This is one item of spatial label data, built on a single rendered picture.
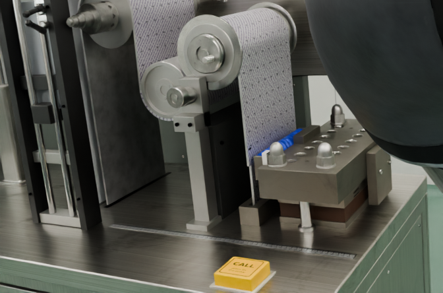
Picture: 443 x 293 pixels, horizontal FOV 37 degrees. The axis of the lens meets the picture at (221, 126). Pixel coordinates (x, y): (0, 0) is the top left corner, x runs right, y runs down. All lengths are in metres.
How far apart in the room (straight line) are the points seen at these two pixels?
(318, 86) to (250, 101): 2.83
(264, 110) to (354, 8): 1.18
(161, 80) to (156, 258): 0.37
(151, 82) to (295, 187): 0.39
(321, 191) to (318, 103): 2.95
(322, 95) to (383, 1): 3.96
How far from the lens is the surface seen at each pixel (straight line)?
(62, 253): 1.36
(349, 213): 1.33
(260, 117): 1.36
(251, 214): 1.34
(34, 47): 1.46
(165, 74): 1.39
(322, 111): 4.18
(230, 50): 1.28
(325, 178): 1.22
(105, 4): 1.43
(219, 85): 1.31
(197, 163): 1.34
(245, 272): 1.11
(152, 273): 1.21
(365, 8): 0.21
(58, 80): 1.39
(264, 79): 1.38
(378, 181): 1.39
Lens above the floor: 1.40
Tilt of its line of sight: 13 degrees down
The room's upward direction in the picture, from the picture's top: 6 degrees counter-clockwise
